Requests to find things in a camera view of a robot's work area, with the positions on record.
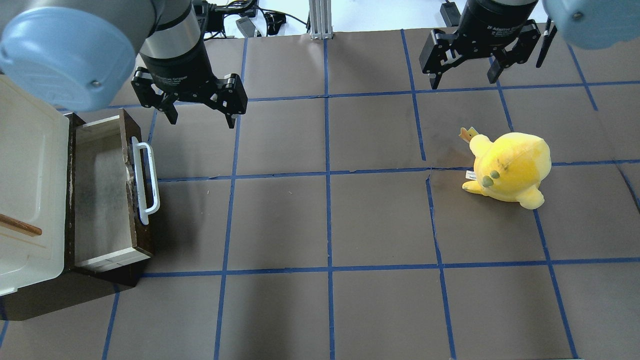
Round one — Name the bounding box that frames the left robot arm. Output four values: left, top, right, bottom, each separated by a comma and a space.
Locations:
1, 0, 249, 129

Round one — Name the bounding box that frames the white drawer handle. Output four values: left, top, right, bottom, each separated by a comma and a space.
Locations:
130, 136, 161, 226

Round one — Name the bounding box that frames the aluminium frame post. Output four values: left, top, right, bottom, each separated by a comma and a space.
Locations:
308, 0, 334, 40

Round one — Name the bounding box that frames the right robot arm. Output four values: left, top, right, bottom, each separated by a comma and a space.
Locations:
419, 0, 639, 90

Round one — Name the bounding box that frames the black power adapter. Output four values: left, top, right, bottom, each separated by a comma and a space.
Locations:
235, 16, 263, 38

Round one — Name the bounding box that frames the cream plastic storage box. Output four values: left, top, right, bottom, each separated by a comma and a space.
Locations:
0, 75, 70, 296

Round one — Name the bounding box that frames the dark wooden drawer cabinet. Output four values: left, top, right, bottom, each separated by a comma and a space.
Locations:
1, 112, 144, 321

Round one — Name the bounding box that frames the wooden drawer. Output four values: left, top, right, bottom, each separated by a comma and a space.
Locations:
73, 109, 154, 272

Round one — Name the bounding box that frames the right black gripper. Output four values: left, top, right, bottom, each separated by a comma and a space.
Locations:
419, 0, 541, 90

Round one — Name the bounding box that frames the yellow plush dinosaur toy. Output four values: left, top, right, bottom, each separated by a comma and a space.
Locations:
459, 127, 553, 210

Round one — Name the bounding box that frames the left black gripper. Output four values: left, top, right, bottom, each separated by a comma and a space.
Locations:
131, 42, 249, 129

